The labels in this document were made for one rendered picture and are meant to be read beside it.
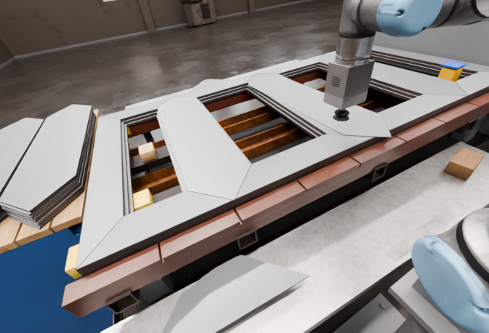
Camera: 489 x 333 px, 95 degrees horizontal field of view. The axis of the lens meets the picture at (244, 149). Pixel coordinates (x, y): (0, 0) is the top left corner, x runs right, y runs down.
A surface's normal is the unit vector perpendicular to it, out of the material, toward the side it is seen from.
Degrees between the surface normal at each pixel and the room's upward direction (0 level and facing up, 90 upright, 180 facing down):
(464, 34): 90
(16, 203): 0
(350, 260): 0
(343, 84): 88
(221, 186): 0
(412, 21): 89
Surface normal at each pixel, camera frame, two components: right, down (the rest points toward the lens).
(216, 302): -0.11, -0.79
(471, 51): -0.90, 0.34
